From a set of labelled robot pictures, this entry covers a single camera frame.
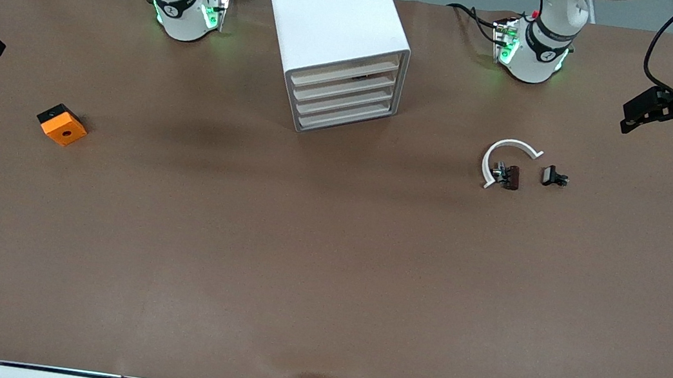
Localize black base cable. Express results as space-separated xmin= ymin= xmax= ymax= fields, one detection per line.
xmin=442 ymin=2 xmax=505 ymax=45

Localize small black clip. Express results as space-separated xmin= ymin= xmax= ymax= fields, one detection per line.
xmin=540 ymin=165 xmax=571 ymax=190

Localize orange and black block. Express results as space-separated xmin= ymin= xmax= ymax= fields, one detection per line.
xmin=33 ymin=101 xmax=91 ymax=150

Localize white half-ring pipe clamp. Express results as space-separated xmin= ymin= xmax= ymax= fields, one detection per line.
xmin=478 ymin=135 xmax=545 ymax=197

